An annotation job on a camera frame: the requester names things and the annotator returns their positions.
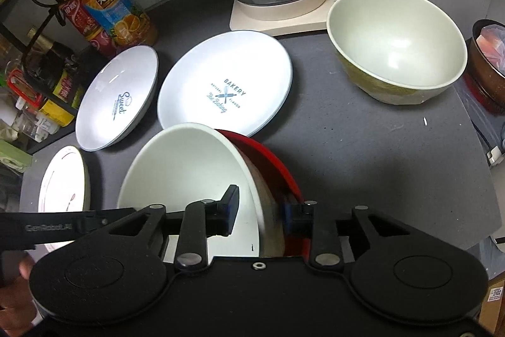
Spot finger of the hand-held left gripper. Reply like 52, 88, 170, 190
77, 208, 137, 237

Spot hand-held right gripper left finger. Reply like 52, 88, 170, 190
102, 185, 240, 270

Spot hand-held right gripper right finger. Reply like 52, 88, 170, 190
281, 200, 399, 269

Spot plain white plate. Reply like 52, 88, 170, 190
39, 145, 92, 212

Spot white bowl beige outside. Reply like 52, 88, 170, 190
117, 124, 285, 259

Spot white plate cursive print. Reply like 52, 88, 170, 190
75, 45, 159, 153

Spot white plate crossed utensils print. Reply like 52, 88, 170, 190
157, 30, 293, 138

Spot green bowl white inside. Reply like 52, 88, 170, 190
327, 0, 468, 105

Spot person's left hand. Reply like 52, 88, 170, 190
0, 255, 38, 322

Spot green box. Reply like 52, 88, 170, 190
0, 140, 33, 174

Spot black metal rack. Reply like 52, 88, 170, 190
0, 0, 92, 156

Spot clear spice jars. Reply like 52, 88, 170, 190
0, 100, 41, 142

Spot yellow label jar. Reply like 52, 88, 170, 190
37, 100, 76, 129

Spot red lid jar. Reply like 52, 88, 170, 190
6, 69, 44, 112

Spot dark sauce bottle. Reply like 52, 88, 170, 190
26, 27, 86, 112

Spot cream kettle base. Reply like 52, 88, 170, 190
230, 0, 376, 37

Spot red drink can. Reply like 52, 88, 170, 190
59, 0, 119, 58

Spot white plug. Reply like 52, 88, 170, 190
487, 147, 505, 168

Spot cardboard box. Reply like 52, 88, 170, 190
478, 276, 505, 334

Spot red cooker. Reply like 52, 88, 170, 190
461, 72, 505, 117

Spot brown pot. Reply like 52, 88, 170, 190
466, 19, 505, 117

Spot plastic bag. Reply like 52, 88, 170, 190
475, 25, 505, 78

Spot thin black cable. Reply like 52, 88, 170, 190
471, 119, 498, 153

